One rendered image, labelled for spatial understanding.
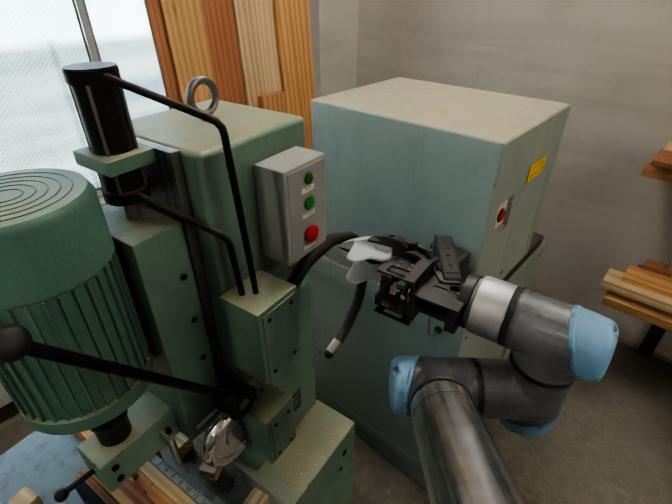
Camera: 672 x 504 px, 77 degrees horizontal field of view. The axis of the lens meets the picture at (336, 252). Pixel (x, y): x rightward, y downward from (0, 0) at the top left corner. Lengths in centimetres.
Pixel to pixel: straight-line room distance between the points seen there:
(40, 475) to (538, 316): 94
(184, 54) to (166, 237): 150
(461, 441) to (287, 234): 37
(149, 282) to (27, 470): 57
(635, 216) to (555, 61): 85
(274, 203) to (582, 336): 43
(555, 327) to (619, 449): 185
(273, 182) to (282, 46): 180
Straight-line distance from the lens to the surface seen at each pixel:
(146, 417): 85
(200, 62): 210
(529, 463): 214
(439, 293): 54
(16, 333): 48
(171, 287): 66
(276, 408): 79
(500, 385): 57
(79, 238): 54
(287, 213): 63
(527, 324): 52
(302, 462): 105
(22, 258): 53
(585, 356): 53
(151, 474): 93
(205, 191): 59
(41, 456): 111
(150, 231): 62
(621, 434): 241
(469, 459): 42
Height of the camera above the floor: 171
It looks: 33 degrees down
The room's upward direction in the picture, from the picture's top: straight up
